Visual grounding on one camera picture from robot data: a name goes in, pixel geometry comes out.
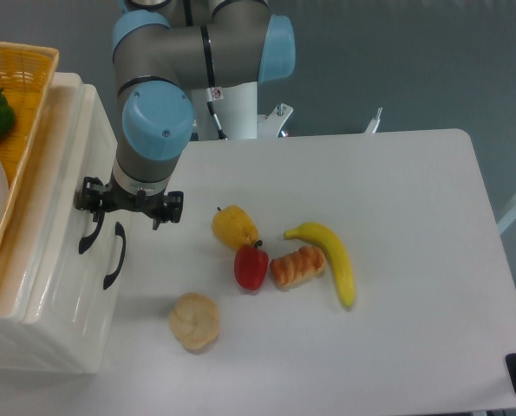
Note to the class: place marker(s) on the red bell pepper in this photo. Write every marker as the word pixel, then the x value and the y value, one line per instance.
pixel 250 266

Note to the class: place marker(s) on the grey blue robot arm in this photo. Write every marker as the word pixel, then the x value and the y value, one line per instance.
pixel 161 51

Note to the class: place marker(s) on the yellow banana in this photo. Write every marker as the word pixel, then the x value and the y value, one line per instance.
pixel 336 254

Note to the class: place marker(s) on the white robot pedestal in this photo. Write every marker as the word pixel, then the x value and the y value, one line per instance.
pixel 237 112

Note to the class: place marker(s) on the black bottom drawer handle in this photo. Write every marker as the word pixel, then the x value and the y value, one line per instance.
pixel 117 256

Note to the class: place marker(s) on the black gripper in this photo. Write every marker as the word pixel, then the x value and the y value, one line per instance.
pixel 97 198

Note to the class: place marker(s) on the white drawer cabinet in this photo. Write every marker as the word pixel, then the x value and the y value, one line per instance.
pixel 49 346

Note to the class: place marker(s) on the round beige bread roll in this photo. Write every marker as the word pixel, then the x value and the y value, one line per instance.
pixel 194 321

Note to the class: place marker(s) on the yellow woven basket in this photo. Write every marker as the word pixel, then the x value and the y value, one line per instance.
pixel 26 73

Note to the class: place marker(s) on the yellow bell pepper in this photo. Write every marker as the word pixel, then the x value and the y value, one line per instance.
pixel 233 226

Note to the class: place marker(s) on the black top drawer handle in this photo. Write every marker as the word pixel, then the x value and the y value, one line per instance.
pixel 87 241

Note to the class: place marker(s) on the orange croissant bread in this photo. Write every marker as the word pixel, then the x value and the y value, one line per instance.
pixel 297 267

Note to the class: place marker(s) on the black drawer handle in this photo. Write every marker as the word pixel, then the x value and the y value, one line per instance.
pixel 117 256
pixel 87 241

